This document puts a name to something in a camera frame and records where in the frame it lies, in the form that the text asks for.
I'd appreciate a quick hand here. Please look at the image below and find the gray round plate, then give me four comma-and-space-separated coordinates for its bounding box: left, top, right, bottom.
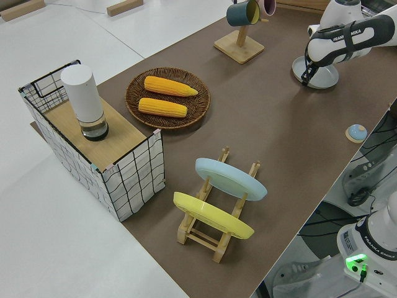
292, 55, 340, 90

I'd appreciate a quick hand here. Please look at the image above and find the light blue plate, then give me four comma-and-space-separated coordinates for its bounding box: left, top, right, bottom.
195, 157, 268, 202

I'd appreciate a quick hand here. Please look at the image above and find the yellow plate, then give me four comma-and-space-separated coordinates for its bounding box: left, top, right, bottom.
172, 191, 256, 240

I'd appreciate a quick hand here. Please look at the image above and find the wooden box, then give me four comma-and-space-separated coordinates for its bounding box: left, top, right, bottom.
275, 0, 327, 14

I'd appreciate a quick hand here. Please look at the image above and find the wooden mug tree stand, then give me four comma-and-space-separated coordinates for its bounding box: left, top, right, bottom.
213, 18, 269, 65

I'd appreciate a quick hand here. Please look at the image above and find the pink mug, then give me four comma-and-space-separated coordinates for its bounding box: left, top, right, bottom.
258, 0, 277, 16

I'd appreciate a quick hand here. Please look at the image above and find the teal mug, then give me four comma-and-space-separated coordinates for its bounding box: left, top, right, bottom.
226, 0, 261, 27

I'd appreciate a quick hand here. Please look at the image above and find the brown table mat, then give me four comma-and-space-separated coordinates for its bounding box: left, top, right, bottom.
30, 0, 397, 298

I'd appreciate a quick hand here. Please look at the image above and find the brown wicker tray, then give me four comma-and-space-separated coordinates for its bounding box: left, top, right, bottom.
125, 67, 212, 130

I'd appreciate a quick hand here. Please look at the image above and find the long yellow corn cob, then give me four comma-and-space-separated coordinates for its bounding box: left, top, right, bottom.
144, 76, 199, 97

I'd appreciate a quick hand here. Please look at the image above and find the short yellow corn cob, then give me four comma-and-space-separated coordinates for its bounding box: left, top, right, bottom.
138, 97, 188, 119

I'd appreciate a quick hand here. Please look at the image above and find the short wooden block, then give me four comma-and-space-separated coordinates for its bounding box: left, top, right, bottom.
106, 0, 145, 17

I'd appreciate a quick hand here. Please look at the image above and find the wooden dish rack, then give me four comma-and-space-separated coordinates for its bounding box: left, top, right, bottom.
176, 146, 262, 264

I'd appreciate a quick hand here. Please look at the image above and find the light wooden board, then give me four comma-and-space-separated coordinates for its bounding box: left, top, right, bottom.
43, 99, 147, 172

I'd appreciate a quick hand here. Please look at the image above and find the white cylindrical humidifier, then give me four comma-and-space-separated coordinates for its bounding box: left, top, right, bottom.
60, 64, 110, 142

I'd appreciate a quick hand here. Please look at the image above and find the long wooden block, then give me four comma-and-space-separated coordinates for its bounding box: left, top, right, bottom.
0, 0, 47, 22

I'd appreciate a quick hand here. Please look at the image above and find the black floor cable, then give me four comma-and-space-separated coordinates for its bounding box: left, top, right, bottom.
349, 107, 397, 167
297, 208, 372, 238

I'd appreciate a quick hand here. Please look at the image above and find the wire basket with grid liner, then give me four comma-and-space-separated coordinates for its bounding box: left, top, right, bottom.
17, 58, 166, 223

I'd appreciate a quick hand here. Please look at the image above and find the thin gray cable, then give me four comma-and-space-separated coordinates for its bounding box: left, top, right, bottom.
46, 0, 108, 15

